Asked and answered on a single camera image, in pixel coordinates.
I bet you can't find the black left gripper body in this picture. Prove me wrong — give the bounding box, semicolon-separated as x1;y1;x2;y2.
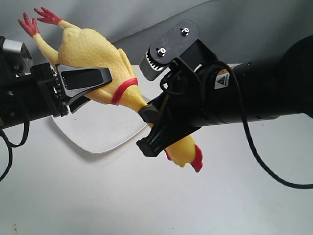
30;63;68;117

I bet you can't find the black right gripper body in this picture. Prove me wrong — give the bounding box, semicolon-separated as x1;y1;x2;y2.
139;20;220;127

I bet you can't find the yellow rubber chicken toy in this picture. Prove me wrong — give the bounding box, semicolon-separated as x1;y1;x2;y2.
18;6;203;173

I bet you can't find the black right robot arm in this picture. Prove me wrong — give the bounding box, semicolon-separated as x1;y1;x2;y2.
137;20;313;157

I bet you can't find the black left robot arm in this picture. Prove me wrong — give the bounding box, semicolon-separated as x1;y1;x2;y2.
0;36;112;128

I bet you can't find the white square plate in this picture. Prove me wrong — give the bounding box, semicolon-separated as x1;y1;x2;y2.
52;101;146;154

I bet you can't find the grey backdrop cloth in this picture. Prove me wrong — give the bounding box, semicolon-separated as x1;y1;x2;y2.
0;0;313;64

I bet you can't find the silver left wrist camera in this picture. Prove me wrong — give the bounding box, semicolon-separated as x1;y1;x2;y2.
2;39;33;76

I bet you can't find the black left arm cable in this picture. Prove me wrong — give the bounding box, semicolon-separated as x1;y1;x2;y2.
0;90;30;183

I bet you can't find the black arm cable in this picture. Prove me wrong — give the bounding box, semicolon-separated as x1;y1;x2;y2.
0;90;30;183
160;60;313;189

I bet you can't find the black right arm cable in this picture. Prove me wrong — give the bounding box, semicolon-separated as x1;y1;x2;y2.
160;60;313;189

